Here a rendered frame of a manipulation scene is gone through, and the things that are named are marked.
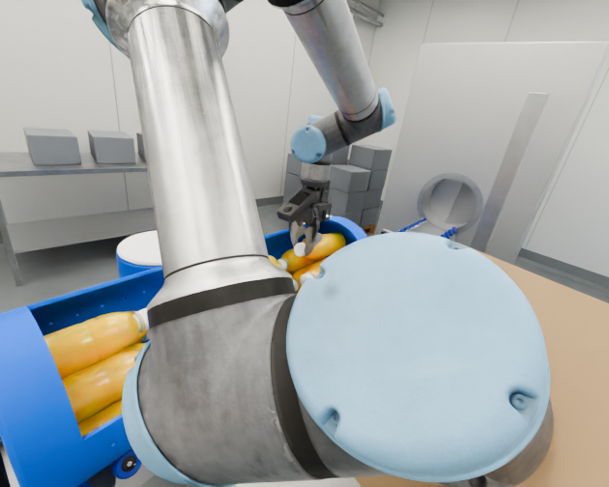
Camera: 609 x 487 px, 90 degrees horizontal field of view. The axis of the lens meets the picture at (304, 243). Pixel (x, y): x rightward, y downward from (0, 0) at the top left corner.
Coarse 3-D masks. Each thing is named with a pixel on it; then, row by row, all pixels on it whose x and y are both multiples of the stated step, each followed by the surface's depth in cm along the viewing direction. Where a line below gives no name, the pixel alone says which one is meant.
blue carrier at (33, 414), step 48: (288, 240) 103; (96, 288) 54; (144, 288) 68; (0, 336) 39; (0, 384) 36; (48, 384) 38; (0, 432) 35; (48, 432) 37; (96, 432) 41; (48, 480) 38
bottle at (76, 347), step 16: (96, 320) 50; (112, 320) 51; (128, 320) 52; (48, 336) 46; (64, 336) 46; (80, 336) 47; (96, 336) 48; (112, 336) 49; (128, 336) 51; (64, 352) 45; (80, 352) 46; (96, 352) 48; (112, 352) 50; (64, 368) 45; (80, 368) 47
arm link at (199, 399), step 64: (128, 0) 27; (192, 0) 28; (192, 64) 26; (192, 128) 24; (192, 192) 23; (192, 256) 22; (256, 256) 24; (192, 320) 19; (256, 320) 20; (128, 384) 22; (192, 384) 19; (256, 384) 17; (192, 448) 18; (256, 448) 17
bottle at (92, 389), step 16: (128, 352) 51; (96, 368) 47; (112, 368) 48; (128, 368) 49; (64, 384) 44; (80, 384) 45; (96, 384) 46; (112, 384) 47; (80, 400) 44; (96, 400) 45; (112, 400) 47; (80, 416) 44
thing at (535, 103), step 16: (528, 96) 108; (544, 96) 105; (528, 112) 109; (528, 128) 110; (512, 144) 114; (528, 144) 111; (512, 160) 115; (496, 176) 120; (512, 176) 116; (496, 192) 121; (496, 208) 122; (480, 224) 127; (496, 224) 126; (480, 240) 128
